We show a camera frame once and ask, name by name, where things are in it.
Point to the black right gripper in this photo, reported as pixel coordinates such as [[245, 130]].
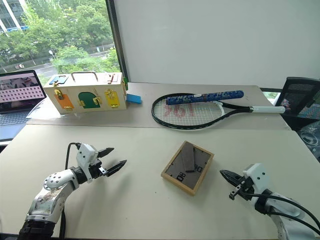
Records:
[[245, 187]]

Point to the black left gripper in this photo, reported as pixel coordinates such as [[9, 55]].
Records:
[[95, 170]]

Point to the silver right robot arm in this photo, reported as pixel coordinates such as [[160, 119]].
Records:
[[285, 207]]

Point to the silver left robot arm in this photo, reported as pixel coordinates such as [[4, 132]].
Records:
[[53, 197]]

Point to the blue block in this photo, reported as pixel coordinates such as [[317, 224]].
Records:
[[133, 98]]

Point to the wooden lock activity box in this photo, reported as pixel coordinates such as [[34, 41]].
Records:
[[90, 95]]

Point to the black white tennis racket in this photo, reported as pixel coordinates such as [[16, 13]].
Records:
[[190, 117]]

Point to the blue patterned tube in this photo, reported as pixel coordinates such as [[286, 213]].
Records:
[[205, 97]]

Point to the clear plastic bag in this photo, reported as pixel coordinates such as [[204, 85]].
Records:
[[311, 137]]

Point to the black mesh chair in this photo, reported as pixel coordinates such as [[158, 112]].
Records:
[[300, 100]]

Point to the laptop computer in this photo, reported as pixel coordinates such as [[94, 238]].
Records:
[[17, 92]]

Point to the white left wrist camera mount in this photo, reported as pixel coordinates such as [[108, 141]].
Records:
[[85, 155]]

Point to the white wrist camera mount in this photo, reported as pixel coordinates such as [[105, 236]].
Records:
[[258, 176], [85, 155]]

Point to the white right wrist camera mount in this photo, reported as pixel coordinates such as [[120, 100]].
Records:
[[258, 176]]

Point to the wooden framed picture frame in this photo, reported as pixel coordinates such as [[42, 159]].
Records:
[[187, 170]]

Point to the dark window frame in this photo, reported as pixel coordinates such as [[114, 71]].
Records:
[[117, 37]]

